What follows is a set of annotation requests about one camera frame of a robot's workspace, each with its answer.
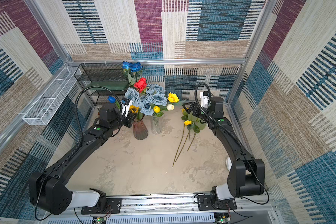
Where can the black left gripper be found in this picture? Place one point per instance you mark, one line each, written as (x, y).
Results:
(130, 118)

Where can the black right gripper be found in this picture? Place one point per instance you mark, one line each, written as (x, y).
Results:
(196, 111)

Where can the yellow sunflower bouquet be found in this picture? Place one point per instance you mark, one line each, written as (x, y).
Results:
(195, 125)

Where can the tall yellow sunflower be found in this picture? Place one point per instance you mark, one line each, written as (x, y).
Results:
(184, 140)

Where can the large yellow sunflower stem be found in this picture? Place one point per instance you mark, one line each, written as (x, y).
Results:
(184, 114)

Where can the small yellow sunflower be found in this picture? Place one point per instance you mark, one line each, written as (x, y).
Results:
(173, 98)

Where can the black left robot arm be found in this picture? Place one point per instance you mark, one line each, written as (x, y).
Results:
(48, 189)

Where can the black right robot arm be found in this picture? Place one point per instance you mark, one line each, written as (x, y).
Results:
(247, 174)

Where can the dark ribbed glass vase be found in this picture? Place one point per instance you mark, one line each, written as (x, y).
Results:
(140, 130)

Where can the clear glass vase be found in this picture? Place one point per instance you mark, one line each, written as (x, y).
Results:
(156, 124)

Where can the white tulip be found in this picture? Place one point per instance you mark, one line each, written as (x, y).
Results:
(170, 107)

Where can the blue tulip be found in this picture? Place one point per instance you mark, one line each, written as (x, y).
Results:
(111, 99)

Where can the grey blue rose bouquet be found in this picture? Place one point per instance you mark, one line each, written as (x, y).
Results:
(153, 95)

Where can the red rose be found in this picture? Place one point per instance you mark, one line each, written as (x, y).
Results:
(140, 85)

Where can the black mesh shelf rack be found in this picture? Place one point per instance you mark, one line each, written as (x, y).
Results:
(104, 78)

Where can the blue rose pair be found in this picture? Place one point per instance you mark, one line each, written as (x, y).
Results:
(132, 71)

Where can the white round puck device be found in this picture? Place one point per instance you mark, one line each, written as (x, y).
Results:
(228, 163)

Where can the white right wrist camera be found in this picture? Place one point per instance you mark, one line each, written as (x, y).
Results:
(205, 98)

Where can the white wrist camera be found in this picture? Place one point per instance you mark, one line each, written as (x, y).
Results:
(205, 98)
(126, 104)

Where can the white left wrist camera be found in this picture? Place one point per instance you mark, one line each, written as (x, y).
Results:
(126, 104)

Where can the white wire mesh tray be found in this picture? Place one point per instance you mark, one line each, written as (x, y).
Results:
(42, 111)

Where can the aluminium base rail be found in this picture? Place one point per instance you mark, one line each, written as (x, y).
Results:
(187, 208)

